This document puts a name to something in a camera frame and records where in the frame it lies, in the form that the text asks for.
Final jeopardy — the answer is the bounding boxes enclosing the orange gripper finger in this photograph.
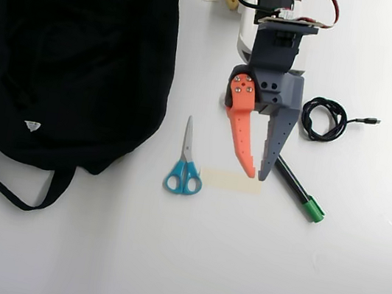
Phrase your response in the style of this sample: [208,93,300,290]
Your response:
[215,71,273,181]

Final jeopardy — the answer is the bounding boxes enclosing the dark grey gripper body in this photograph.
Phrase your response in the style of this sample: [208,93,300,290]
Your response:
[223,13,320,122]

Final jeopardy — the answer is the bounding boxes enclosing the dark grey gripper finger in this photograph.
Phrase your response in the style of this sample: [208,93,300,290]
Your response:
[256,103,302,187]

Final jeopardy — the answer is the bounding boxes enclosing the green black marker pen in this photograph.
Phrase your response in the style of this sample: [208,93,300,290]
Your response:
[267,153,335,225]

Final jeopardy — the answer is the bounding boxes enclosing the black fabric bag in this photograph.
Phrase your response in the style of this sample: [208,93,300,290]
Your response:
[0,0,187,231]

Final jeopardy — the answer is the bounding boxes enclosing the wide beige masking tape strip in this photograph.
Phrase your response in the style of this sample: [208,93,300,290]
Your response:
[199,167,265,197]

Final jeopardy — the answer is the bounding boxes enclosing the black coiled USB cable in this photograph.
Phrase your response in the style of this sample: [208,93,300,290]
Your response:
[296,94,384,153]

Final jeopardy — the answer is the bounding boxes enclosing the camera circuit board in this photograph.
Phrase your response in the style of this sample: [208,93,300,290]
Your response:
[256,10,321,32]

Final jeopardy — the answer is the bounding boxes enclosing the blue handled scissors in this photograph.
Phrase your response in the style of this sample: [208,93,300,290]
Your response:
[162,112,213,198]

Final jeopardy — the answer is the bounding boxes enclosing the red white servo cable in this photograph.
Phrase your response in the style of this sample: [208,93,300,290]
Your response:
[288,0,343,32]

